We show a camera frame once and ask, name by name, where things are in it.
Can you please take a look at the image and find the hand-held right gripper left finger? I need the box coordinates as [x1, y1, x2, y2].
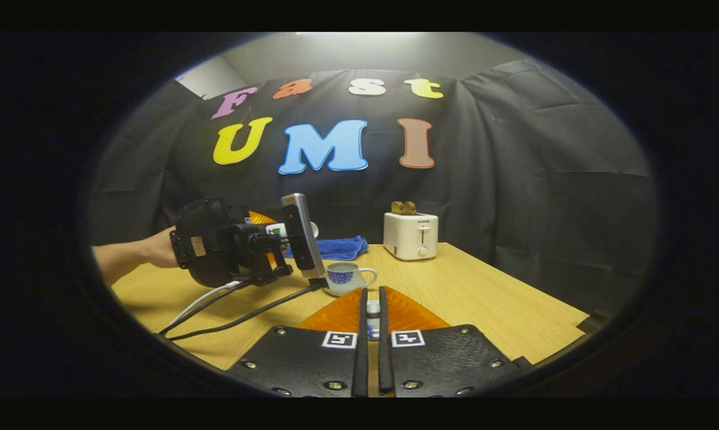
[227, 287, 370, 398]

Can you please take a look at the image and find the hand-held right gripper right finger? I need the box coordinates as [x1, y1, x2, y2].
[377, 285, 533, 397]

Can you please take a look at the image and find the white plastic water bottle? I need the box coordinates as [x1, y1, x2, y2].
[264, 222, 319, 239]

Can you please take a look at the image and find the white blue-patterned teacup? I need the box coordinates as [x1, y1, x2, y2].
[325, 262, 378, 297]

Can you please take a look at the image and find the blue towel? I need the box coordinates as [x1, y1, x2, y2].
[285, 235, 369, 262]

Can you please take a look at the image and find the white toaster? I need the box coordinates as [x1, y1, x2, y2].
[383, 212, 439, 262]

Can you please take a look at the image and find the white cable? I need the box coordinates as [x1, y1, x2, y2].
[167, 281, 244, 329]

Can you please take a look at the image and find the black cable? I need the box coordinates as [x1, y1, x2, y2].
[166, 281, 329, 342]
[158, 279, 254, 336]

